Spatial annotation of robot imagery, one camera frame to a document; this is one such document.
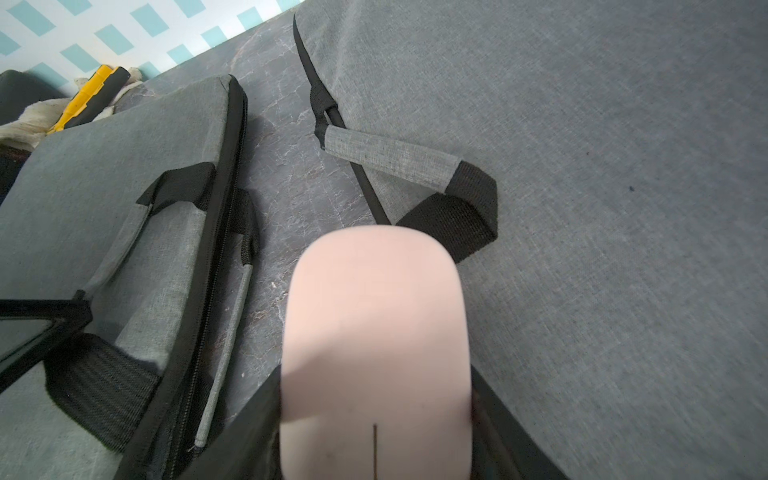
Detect black plastic tool case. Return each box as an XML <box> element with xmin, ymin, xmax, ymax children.
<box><xmin>1</xmin><ymin>70</ymin><xmax>68</xmax><ymax>200</ymax></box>

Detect grey laptop bag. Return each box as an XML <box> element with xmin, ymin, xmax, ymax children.
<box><xmin>295</xmin><ymin>1</ymin><xmax>767</xmax><ymax>479</ymax></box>
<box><xmin>1</xmin><ymin>75</ymin><xmax>260</xmax><ymax>479</ymax></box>

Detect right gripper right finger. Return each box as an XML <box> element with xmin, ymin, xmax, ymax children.
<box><xmin>470</xmin><ymin>366</ymin><xmax>567</xmax><ymax>480</ymax></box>

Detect pink mouse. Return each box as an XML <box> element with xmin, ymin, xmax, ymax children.
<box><xmin>279</xmin><ymin>226</ymin><xmax>472</xmax><ymax>479</ymax></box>

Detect yellow black pliers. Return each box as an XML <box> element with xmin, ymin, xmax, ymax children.
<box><xmin>48</xmin><ymin>65</ymin><xmax>130</xmax><ymax>134</ymax></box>

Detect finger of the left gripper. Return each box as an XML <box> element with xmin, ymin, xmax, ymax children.
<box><xmin>1</xmin><ymin>299</ymin><xmax>92</xmax><ymax>392</ymax></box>

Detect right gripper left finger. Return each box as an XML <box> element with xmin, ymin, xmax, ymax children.
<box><xmin>181</xmin><ymin>367</ymin><xmax>282</xmax><ymax>480</ymax></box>

